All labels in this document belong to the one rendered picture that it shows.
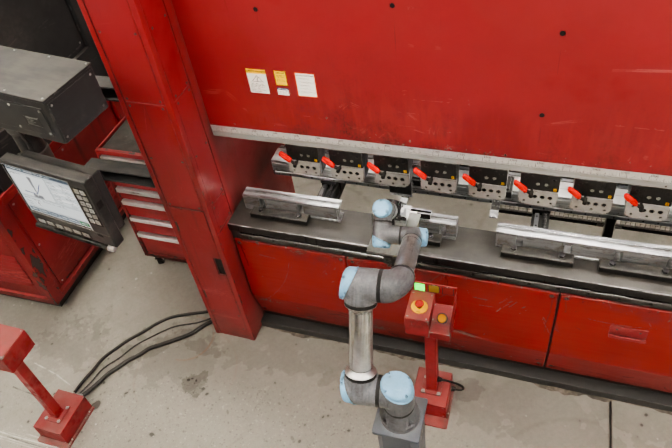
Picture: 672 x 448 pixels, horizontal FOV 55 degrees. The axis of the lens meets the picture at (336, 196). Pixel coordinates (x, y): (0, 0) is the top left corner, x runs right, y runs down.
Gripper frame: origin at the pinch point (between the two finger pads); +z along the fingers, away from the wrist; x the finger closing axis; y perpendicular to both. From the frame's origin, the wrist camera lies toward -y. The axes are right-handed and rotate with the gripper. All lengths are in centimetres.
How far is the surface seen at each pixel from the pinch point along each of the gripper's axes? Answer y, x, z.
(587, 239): 4, -80, 8
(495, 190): 16.7, -41.2, -14.7
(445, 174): 20.3, -20.8, -18.3
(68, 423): -129, 156, 8
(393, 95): 44, -1, -46
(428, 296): -31.4, -18.3, 3.0
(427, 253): -13.0, -14.6, 6.4
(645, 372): -51, -115, 49
